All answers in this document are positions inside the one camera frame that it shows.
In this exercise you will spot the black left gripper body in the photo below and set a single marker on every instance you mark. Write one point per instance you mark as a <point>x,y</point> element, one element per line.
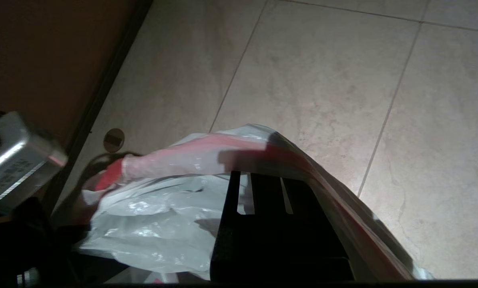
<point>43,248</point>

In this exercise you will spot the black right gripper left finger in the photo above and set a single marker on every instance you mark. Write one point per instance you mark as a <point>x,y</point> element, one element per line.
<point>243,240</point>

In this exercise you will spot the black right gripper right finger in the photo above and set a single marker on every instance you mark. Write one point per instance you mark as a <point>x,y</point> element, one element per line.
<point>311,248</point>

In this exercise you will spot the fresh white plastic bag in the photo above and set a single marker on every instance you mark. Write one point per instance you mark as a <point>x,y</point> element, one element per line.
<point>155,224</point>

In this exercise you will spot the round metal floor plate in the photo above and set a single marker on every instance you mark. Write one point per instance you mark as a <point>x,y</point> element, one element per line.
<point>114,140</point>

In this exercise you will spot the dark grey baseboard strip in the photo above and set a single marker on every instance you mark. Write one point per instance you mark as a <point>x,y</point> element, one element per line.
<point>107,80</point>

